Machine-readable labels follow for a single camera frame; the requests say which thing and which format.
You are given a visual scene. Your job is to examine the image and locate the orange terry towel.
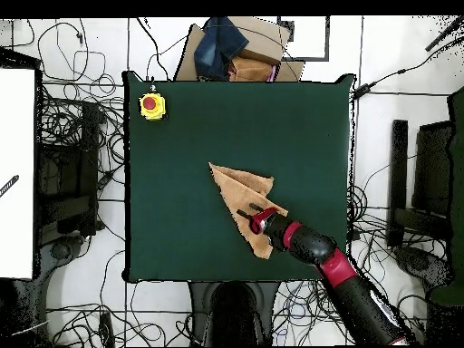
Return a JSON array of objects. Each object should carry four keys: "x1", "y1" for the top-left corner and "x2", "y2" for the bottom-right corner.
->
[{"x1": 208, "y1": 161, "x2": 289, "y2": 260}]

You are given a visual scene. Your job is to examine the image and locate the dark green table cloth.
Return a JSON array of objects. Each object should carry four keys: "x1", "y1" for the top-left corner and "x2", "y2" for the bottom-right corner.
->
[
  {"x1": 430, "y1": 85, "x2": 464, "y2": 306},
  {"x1": 121, "y1": 71, "x2": 358, "y2": 285}
]

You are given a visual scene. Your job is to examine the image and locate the folded orange towel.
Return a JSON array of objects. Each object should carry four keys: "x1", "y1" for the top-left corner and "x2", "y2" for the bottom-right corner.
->
[{"x1": 228, "y1": 55, "x2": 276, "y2": 83}]

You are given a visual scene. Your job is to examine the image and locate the yellow emergency stop button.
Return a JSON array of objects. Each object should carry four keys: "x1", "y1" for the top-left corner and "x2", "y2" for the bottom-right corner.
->
[{"x1": 138, "y1": 92, "x2": 168, "y2": 121}]

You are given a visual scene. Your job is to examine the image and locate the black stand base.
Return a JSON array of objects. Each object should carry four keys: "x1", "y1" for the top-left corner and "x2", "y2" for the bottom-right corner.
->
[
  {"x1": 35, "y1": 101, "x2": 101, "y2": 247},
  {"x1": 385, "y1": 118, "x2": 455, "y2": 251}
]

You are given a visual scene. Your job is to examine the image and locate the blue jeans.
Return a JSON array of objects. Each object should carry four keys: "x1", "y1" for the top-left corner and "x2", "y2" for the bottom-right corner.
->
[{"x1": 193, "y1": 15, "x2": 250, "y2": 82}]

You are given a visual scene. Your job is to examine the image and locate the brown cardboard box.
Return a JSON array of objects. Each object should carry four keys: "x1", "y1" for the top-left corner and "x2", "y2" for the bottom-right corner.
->
[{"x1": 173, "y1": 15, "x2": 306, "y2": 82}]

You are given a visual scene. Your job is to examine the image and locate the black power strip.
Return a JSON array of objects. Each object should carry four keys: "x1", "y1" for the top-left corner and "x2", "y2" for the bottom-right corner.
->
[{"x1": 98, "y1": 312, "x2": 116, "y2": 348}]

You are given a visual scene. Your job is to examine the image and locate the black striped rod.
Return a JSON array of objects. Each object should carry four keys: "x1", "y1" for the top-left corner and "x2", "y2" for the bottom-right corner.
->
[{"x1": 0, "y1": 174, "x2": 20, "y2": 198}]

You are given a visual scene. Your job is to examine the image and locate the black tripod leg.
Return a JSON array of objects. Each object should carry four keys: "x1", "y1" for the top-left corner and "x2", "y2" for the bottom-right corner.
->
[{"x1": 424, "y1": 14, "x2": 464, "y2": 53}]

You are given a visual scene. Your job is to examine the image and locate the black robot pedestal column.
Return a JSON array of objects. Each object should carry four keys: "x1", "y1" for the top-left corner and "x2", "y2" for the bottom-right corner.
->
[{"x1": 188, "y1": 280, "x2": 281, "y2": 348}]

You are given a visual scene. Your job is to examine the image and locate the black power adapter cable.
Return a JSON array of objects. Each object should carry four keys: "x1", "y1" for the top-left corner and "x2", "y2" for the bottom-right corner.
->
[{"x1": 352, "y1": 34, "x2": 464, "y2": 102}]

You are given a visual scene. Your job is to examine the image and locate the black pedestal foot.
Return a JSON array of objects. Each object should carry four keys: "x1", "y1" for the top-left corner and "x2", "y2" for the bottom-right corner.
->
[
  {"x1": 37, "y1": 235, "x2": 86, "y2": 287},
  {"x1": 393, "y1": 245, "x2": 455, "y2": 295}
]

